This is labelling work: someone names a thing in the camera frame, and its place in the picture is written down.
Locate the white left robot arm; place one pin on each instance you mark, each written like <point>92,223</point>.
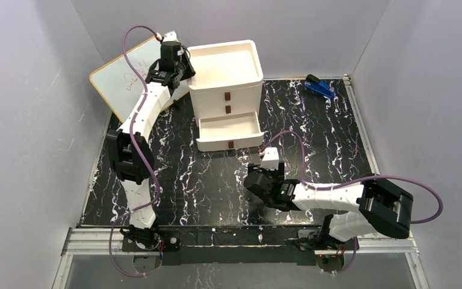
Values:
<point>130,155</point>

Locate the blue black stapler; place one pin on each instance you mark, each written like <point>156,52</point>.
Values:
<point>318,86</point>

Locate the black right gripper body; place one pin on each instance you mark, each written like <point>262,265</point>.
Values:
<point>266,171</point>

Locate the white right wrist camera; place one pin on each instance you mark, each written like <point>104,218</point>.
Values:
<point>269,159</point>

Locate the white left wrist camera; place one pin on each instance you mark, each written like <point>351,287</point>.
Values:
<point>170,36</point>

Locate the white bottom organizer drawer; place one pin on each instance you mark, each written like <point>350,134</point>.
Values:
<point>229,132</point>

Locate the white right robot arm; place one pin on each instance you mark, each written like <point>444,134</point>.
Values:
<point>372,205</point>

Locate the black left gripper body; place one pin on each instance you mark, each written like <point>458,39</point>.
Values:
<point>184,71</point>

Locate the aluminium frame rail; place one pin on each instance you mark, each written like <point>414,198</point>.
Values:
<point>99,241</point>

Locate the white plastic drawer organizer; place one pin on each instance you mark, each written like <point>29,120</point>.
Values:
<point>228,79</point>

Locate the yellow framed whiteboard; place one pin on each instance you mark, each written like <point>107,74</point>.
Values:
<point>119,87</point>

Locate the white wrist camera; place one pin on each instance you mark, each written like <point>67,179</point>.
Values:
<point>170,36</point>
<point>269,159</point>

